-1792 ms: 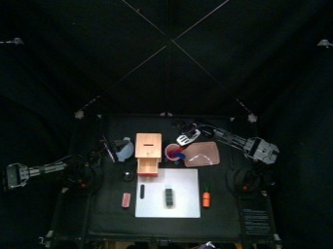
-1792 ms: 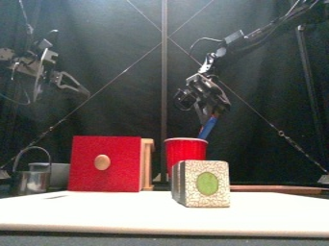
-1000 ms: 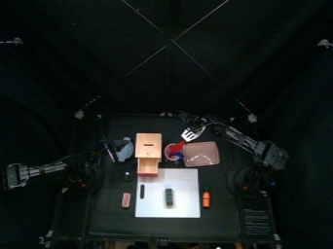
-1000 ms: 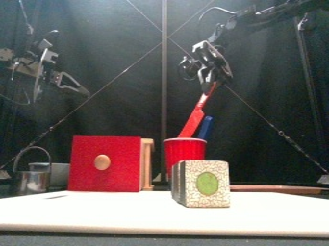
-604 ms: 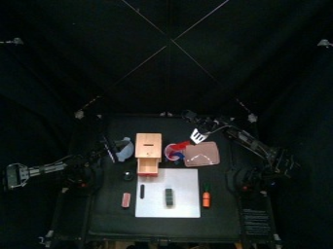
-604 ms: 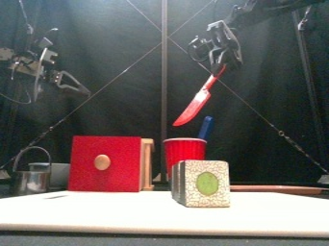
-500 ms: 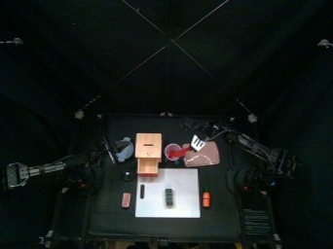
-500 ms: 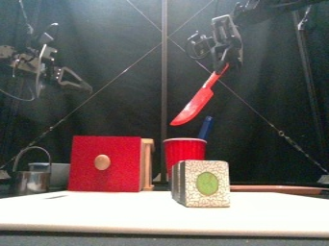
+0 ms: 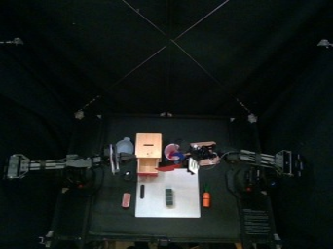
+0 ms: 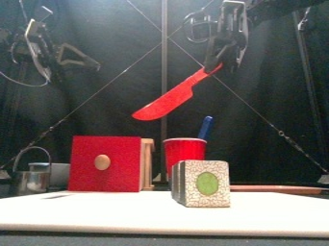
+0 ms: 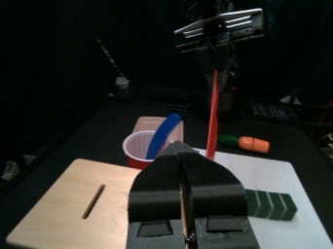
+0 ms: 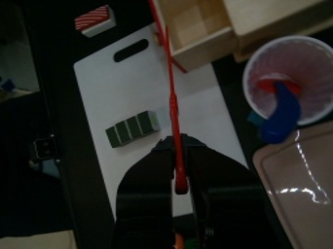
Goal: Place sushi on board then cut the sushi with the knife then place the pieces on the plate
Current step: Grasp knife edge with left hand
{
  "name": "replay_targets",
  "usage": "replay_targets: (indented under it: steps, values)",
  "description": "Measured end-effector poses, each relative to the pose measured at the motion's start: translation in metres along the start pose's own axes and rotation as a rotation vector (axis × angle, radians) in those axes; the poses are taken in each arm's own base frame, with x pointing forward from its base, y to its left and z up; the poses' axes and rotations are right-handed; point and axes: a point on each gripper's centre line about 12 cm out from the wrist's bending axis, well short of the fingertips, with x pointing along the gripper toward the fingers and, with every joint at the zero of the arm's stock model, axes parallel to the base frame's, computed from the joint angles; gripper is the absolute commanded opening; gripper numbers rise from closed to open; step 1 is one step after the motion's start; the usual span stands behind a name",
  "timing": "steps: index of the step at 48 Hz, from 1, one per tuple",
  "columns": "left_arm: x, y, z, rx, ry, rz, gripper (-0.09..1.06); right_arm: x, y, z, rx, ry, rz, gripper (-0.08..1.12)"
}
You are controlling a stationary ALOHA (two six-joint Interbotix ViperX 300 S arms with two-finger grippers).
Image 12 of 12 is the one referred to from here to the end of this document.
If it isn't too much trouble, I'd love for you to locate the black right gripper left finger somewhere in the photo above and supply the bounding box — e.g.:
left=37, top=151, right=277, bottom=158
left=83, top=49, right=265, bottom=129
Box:
left=111, top=137, right=176, bottom=249

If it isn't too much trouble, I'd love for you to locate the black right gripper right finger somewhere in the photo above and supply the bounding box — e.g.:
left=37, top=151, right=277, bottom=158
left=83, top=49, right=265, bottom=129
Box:
left=180, top=133, right=293, bottom=249

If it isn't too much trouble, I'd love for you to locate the red toy knife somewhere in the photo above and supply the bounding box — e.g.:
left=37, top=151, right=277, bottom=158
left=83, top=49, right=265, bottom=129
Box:
left=147, top=0, right=190, bottom=196

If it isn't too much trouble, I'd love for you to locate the green sushi roll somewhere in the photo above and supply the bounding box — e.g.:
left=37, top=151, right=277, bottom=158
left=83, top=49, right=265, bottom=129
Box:
left=104, top=110, right=162, bottom=149

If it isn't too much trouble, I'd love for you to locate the white cutting board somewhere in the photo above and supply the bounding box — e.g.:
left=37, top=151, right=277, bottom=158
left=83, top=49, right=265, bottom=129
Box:
left=71, top=22, right=250, bottom=220

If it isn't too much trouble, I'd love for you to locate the red striped nigiri sushi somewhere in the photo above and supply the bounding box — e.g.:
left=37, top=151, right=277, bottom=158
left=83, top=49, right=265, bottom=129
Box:
left=72, top=4, right=118, bottom=39

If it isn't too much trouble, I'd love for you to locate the blue and red toy utensil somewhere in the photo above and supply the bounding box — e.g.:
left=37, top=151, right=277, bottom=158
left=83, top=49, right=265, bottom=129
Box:
left=255, top=79, right=305, bottom=144

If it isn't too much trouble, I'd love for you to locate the wooden box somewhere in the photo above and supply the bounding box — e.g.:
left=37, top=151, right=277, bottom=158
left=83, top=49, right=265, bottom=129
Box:
left=152, top=0, right=333, bottom=73

